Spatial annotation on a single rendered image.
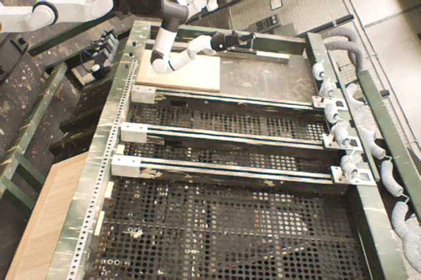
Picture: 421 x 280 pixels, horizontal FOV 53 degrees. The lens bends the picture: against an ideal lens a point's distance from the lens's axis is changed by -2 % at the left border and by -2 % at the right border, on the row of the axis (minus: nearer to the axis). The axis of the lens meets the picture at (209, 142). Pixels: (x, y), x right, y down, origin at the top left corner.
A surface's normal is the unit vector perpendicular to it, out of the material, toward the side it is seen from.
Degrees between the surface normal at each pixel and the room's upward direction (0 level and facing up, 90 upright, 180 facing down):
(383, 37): 90
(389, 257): 58
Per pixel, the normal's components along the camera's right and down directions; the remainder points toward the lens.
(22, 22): -0.39, 0.75
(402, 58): -0.43, -0.55
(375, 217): 0.11, -0.75
